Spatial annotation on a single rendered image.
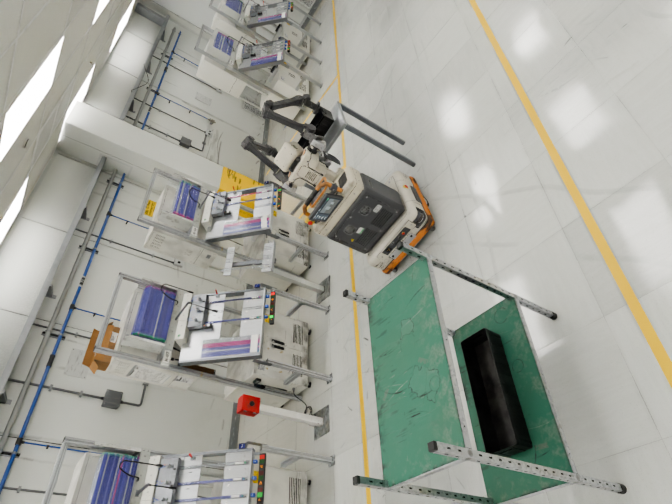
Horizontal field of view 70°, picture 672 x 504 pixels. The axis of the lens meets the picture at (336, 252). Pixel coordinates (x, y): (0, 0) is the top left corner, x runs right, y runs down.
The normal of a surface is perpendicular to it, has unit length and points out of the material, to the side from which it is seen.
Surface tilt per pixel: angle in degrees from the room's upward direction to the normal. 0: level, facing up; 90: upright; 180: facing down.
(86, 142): 90
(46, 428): 90
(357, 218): 90
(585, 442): 0
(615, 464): 0
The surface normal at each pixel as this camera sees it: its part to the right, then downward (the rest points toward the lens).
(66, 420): 0.56, -0.55
